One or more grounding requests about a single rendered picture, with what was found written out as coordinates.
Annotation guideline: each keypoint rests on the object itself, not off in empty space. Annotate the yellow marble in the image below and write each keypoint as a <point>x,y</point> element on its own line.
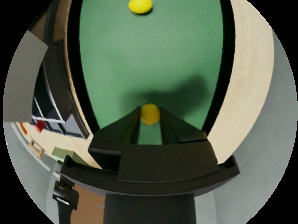
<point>140,6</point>
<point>150,114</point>

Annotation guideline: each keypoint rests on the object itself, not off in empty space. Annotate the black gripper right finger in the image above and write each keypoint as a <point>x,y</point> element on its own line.
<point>179,130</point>

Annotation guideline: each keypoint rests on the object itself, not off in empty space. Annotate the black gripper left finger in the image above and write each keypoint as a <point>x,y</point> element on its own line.
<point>121,129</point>

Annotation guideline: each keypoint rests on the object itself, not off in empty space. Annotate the red plug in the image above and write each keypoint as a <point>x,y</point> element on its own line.
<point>40,125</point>

